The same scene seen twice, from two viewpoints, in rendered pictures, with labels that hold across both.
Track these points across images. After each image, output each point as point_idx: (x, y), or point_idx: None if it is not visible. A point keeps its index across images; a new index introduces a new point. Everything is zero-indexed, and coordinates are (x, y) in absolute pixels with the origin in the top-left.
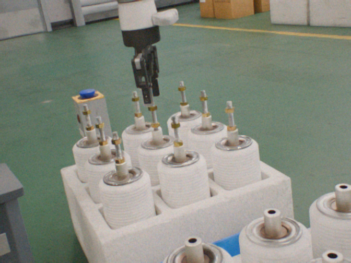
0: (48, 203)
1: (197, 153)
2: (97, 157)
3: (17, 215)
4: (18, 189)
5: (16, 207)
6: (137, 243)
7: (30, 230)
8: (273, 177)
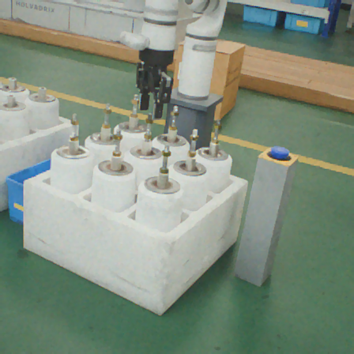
0: (319, 266)
1: (94, 141)
2: (178, 139)
3: (168, 114)
4: None
5: (169, 111)
6: None
7: (281, 238)
8: (38, 180)
